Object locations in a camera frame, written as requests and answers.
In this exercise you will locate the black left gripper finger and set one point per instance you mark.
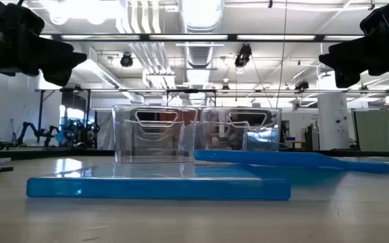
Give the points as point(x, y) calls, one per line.
point(63, 55)
point(59, 76)

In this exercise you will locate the black background robot arm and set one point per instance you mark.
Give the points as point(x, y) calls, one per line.
point(35, 131)

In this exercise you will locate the black hanging ceiling camera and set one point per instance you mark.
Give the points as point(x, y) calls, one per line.
point(243, 55)
point(302, 86)
point(126, 60)

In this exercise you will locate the black aluminium table frame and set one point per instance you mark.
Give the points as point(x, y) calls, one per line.
point(46, 153)

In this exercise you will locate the silver ventilation duct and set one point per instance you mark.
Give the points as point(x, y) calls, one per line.
point(199, 30)

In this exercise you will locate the black background gantry frame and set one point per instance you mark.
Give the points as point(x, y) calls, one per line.
point(191, 91)

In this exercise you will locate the white pillar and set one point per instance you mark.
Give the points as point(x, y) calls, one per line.
point(333, 121)

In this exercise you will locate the grey partition panel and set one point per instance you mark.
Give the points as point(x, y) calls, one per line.
point(382, 130)

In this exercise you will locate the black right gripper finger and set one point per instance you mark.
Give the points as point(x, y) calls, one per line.
point(348, 57)
point(346, 78)

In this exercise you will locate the clear plastic bin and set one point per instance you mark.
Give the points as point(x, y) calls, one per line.
point(154, 141)
point(248, 135)

